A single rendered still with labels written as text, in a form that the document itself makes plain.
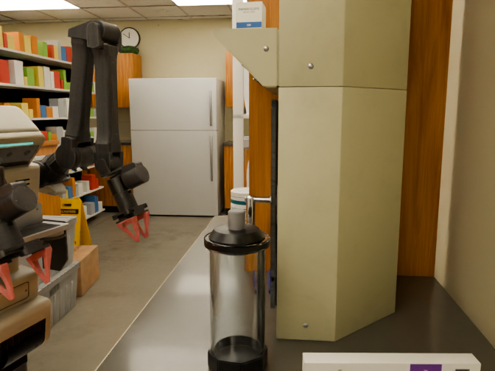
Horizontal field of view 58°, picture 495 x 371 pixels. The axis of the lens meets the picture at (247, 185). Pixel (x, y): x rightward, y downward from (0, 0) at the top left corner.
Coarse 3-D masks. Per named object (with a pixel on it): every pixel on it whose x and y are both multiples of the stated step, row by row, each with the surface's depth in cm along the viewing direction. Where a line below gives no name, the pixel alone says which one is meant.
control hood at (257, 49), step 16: (224, 32) 77; (240, 32) 77; (256, 32) 77; (272, 32) 77; (240, 48) 77; (256, 48) 77; (272, 48) 77; (256, 64) 78; (272, 64) 77; (272, 80) 78
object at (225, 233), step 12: (228, 216) 72; (240, 216) 72; (216, 228) 73; (228, 228) 73; (240, 228) 72; (252, 228) 73; (216, 240) 70; (228, 240) 69; (240, 240) 69; (252, 240) 70
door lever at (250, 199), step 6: (246, 198) 86; (252, 198) 86; (258, 198) 86; (264, 198) 86; (270, 198) 85; (246, 204) 87; (252, 204) 86; (270, 204) 86; (246, 210) 87; (252, 210) 86; (246, 216) 87; (252, 216) 87; (246, 222) 87; (252, 222) 87
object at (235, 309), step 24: (264, 240) 71; (216, 264) 71; (240, 264) 69; (216, 288) 71; (240, 288) 70; (216, 312) 72; (240, 312) 71; (216, 336) 73; (240, 336) 71; (240, 360) 72
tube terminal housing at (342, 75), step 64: (320, 0) 75; (384, 0) 81; (320, 64) 77; (384, 64) 83; (320, 128) 78; (384, 128) 86; (320, 192) 80; (384, 192) 88; (320, 256) 82; (384, 256) 91; (320, 320) 84
